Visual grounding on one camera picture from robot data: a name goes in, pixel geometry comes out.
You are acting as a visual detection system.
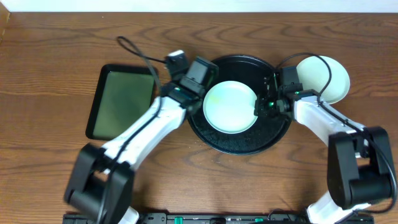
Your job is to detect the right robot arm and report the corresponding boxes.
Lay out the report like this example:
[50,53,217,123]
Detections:
[254,73,397,223]

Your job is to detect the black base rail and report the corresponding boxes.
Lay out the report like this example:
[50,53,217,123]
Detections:
[62,212,375,224]

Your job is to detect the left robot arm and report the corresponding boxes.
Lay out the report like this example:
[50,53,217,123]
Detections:
[64,77,209,223]

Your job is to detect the mint green plate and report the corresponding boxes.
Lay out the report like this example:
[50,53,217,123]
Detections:
[203,81,257,134]
[296,56,350,104]

